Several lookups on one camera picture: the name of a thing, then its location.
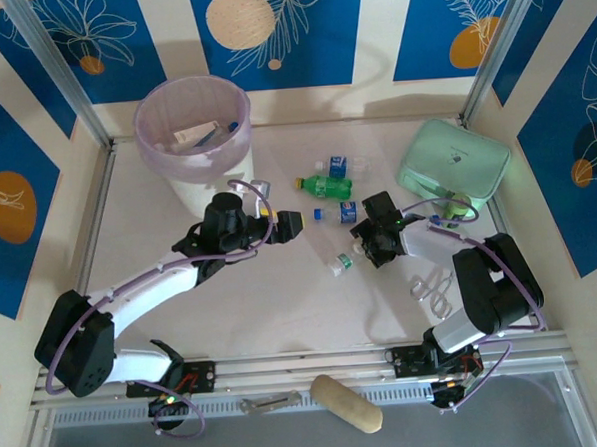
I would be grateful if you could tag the Pepsi-label clear bottle blue cap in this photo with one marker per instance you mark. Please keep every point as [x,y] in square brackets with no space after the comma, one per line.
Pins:
[348,212]

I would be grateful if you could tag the green Sprite bottle yellow cap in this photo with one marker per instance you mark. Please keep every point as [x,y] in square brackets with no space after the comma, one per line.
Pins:
[326,186]

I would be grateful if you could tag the blue-label clear plastic bottle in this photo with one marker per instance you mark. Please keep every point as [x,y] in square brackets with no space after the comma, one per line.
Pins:
[336,166]

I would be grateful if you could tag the red flower label bottle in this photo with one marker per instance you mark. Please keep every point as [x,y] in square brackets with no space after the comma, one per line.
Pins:
[233,127]

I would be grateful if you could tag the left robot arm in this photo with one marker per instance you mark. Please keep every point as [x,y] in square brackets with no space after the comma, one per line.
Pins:
[147,291]

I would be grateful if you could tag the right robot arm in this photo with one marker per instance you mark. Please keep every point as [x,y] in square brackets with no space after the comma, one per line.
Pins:
[482,284]

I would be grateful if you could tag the white ribbed waste bin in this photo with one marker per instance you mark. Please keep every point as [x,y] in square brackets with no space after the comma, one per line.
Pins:
[226,177]

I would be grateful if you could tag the lilac plastic bin liner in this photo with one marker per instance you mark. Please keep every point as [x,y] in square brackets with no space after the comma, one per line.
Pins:
[187,104]

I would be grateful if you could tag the metal scissors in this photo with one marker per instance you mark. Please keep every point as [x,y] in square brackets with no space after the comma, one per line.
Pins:
[440,296]

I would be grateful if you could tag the mint green zip pouch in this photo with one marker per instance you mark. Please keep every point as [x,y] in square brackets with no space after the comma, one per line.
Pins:
[455,150]

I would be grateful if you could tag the beige foam roll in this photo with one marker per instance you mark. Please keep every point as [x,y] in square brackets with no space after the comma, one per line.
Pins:
[345,403]

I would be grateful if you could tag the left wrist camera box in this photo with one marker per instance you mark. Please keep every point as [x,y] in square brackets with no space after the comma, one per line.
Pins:
[262,187]

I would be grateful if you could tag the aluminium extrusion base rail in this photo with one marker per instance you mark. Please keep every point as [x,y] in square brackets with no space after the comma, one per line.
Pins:
[306,368]

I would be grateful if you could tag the metal hinge bracket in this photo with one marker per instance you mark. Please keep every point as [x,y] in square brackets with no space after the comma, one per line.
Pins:
[270,402]

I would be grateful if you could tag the aluminium frame post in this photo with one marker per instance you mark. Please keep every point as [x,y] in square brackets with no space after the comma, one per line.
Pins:
[55,61]
[502,37]

